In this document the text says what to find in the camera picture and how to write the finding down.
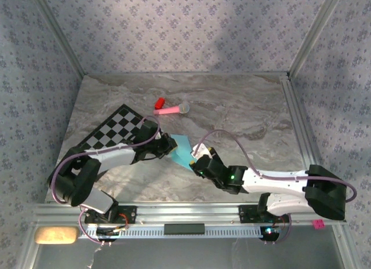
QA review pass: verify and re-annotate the light blue cloth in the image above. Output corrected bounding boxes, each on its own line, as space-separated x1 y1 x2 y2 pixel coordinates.
170 134 198 170

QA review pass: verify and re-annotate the pink toy microphone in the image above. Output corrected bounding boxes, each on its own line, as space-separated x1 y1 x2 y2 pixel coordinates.
152 103 191 116

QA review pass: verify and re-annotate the black white checkerboard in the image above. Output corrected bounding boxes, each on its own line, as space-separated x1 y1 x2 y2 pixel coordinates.
77 103 152 154

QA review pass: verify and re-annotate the black rectangular box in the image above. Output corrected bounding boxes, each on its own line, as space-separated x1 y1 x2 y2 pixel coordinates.
163 223 205 235

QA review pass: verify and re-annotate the black controller board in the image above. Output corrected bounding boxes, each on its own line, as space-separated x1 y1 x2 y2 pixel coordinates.
95 227 130 241
259 226 282 241

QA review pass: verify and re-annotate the beige sponge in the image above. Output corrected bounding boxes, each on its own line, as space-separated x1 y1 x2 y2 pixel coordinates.
34 226 81 245

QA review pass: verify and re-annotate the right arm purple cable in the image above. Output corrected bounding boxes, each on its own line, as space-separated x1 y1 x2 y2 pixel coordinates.
193 129 358 246

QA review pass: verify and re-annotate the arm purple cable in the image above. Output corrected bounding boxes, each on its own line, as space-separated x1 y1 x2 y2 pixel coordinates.
193 129 358 246
50 115 162 246

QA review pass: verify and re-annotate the wide aluminium mounting rail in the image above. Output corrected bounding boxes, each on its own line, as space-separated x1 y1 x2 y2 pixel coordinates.
31 201 348 227

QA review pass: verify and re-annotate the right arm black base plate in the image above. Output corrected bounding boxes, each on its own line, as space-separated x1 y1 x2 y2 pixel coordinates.
238 204 292 224

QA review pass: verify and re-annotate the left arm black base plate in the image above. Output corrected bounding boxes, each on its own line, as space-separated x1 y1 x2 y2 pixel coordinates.
84 205 137 225

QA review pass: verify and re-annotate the white slotted cable duct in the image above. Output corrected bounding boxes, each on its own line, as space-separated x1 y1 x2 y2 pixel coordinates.
78 224 279 239

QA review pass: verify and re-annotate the aluminium side rail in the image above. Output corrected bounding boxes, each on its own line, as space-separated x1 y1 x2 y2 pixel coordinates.
279 73 327 171

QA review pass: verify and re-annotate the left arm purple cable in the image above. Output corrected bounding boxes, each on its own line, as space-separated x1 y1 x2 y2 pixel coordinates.
50 115 162 246

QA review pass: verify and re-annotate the aluminium frame leg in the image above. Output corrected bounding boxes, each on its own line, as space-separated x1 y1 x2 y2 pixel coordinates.
16 224 40 269
332 224 360 269

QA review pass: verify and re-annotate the aluminium frame post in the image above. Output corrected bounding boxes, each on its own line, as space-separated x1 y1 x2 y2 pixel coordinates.
28 0 88 78
288 0 348 78

